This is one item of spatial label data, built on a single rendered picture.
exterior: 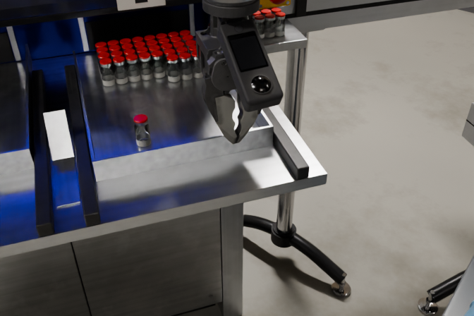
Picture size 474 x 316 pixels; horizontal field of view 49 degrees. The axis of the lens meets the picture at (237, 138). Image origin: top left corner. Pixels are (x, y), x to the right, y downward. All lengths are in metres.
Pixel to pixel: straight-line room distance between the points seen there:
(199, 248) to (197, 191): 0.67
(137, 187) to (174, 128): 0.14
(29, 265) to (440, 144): 1.73
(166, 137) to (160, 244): 0.56
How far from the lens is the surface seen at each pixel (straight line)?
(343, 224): 1.93
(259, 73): 0.62
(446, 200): 2.13
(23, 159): 0.79
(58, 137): 0.80
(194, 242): 1.35
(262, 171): 0.74
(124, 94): 0.92
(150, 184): 0.73
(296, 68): 1.31
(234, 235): 1.37
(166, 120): 0.85
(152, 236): 1.30
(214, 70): 0.66
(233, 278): 1.50
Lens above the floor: 1.36
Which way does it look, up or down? 36 degrees down
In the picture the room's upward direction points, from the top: straight up
